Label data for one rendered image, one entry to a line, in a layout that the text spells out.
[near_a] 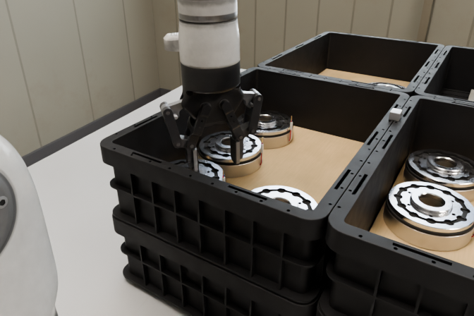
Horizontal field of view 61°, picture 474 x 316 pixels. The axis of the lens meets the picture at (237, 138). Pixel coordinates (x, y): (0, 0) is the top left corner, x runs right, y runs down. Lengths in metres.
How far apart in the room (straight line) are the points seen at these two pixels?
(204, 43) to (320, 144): 0.34
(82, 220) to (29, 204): 0.56
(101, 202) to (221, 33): 0.47
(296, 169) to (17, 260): 0.48
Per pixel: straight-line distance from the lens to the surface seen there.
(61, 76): 2.49
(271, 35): 2.63
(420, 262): 0.36
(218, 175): 0.57
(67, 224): 0.80
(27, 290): 0.26
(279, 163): 0.66
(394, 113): 0.60
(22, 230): 0.24
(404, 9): 2.42
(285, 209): 0.39
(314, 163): 0.67
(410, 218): 0.53
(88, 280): 0.68
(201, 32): 0.47
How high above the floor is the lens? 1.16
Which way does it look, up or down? 26 degrees down
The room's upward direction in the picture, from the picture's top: straight up
